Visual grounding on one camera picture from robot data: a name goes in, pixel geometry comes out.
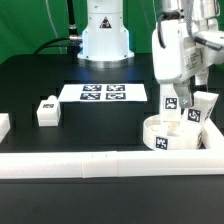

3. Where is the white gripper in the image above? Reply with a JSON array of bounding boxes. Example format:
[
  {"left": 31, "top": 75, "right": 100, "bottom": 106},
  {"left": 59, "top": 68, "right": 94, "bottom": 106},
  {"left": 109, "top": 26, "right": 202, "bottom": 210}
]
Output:
[{"left": 152, "top": 18, "right": 224, "bottom": 109}]

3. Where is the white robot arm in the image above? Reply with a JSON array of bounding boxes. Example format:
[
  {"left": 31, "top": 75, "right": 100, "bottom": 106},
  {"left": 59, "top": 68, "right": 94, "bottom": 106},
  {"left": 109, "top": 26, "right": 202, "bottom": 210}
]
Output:
[{"left": 78, "top": 0, "right": 224, "bottom": 108}]

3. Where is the white marker sheet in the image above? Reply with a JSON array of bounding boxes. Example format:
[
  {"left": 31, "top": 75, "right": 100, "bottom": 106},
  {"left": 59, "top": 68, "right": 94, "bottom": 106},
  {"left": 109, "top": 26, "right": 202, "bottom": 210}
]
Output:
[{"left": 59, "top": 84, "right": 147, "bottom": 102}]

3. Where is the black cable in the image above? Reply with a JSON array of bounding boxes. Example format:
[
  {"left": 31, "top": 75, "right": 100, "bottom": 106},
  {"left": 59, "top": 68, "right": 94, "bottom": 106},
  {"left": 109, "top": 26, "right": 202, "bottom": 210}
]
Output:
[{"left": 33, "top": 0, "right": 83, "bottom": 56}]

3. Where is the white U-shaped fence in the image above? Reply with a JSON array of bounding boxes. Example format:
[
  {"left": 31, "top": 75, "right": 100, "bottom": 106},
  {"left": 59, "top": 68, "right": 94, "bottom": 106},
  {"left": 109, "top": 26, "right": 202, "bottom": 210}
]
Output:
[{"left": 0, "top": 121, "right": 224, "bottom": 179}]

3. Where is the white fence piece left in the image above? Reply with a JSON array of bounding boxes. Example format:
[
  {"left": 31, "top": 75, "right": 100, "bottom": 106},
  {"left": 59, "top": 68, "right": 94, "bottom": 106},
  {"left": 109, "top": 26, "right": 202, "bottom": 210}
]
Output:
[{"left": 0, "top": 113, "right": 10, "bottom": 143}]

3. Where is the grey cable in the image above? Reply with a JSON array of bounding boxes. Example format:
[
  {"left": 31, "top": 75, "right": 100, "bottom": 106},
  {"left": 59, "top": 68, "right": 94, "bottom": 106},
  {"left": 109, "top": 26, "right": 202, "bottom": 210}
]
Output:
[{"left": 44, "top": 0, "right": 64, "bottom": 54}]

